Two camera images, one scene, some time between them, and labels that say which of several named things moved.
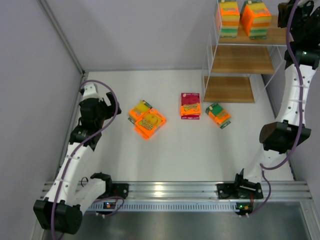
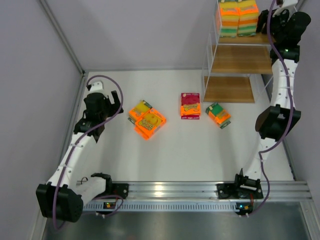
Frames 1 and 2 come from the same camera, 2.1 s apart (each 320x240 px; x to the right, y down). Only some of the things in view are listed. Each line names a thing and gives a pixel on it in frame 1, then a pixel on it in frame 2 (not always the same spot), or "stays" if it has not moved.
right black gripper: x=289 y=14 → x=271 y=22
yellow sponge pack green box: x=230 y=17 stays
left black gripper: x=100 y=106 stays
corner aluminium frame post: x=54 y=20 stays
